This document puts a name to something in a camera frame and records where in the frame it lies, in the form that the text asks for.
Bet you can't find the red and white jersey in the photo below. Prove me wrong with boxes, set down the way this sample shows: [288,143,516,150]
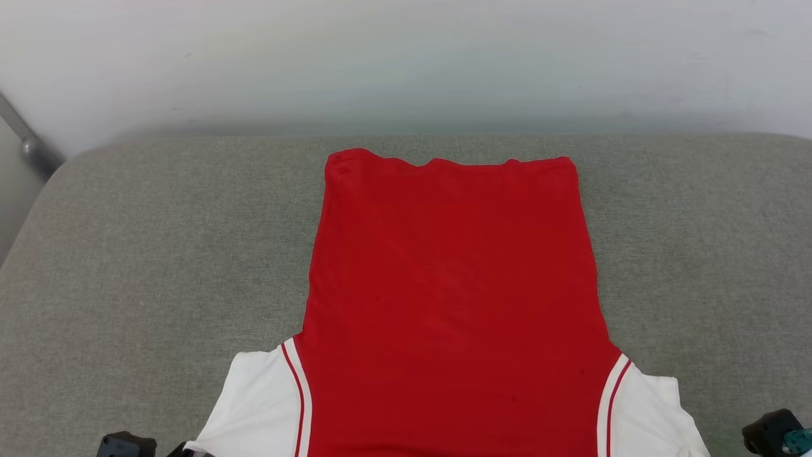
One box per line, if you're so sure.
[184,148,711,457]

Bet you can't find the grey fabric sofa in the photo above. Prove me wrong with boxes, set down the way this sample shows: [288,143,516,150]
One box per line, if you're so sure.
[0,132,812,457]

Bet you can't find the grey metal pole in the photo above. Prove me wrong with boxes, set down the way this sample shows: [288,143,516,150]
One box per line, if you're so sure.
[0,92,66,182]

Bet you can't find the teal right camera connector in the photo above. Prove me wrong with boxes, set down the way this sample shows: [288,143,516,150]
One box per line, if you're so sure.
[783,428,812,454]

